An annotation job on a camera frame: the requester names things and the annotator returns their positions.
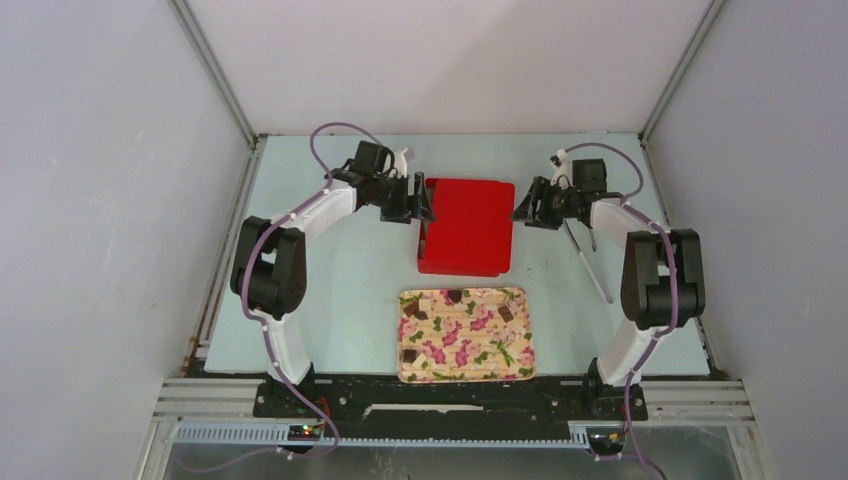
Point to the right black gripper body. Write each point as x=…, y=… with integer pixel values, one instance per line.
x=559, y=203

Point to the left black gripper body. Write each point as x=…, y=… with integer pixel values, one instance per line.
x=391, y=196

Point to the red box lid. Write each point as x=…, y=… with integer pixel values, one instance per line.
x=487, y=201

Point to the silver serving tongs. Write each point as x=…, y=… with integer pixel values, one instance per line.
x=584, y=243

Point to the red chocolate box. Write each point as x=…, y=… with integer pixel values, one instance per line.
x=464, y=248

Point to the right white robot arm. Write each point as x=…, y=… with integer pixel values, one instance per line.
x=662, y=283

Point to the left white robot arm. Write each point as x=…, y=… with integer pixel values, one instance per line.
x=269, y=269

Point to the striped brown chocolate bar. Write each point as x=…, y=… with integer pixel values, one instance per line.
x=505, y=313

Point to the dark striped square chocolate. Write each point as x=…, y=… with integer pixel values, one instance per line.
x=409, y=356

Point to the white square chocolate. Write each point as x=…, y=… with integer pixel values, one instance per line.
x=420, y=363

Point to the floral serving tray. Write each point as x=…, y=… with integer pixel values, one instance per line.
x=467, y=342

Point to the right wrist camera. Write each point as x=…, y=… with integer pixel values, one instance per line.
x=562, y=175

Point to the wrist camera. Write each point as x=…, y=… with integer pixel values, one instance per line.
x=400, y=163
x=562, y=175

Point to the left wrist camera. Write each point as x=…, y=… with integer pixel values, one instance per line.
x=400, y=163

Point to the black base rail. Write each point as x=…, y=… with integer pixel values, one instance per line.
x=382, y=407

